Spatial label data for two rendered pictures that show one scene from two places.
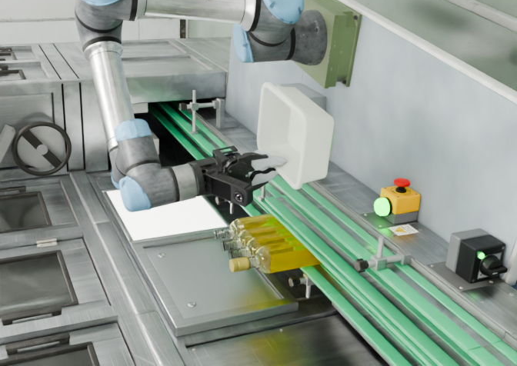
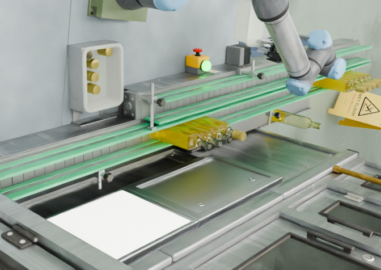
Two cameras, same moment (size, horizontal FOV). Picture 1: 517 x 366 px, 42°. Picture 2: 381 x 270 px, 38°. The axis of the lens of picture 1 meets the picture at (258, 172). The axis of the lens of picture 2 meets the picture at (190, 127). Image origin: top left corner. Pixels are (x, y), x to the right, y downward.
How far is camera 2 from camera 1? 3.03 m
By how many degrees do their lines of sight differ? 104
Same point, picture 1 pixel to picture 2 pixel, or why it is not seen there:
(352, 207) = (198, 78)
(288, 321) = not seen: hidden behind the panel
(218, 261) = (186, 182)
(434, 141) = (198, 20)
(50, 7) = not seen: outside the picture
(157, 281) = (242, 194)
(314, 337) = (227, 155)
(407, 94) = not seen: hidden behind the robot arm
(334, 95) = (115, 34)
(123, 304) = (274, 208)
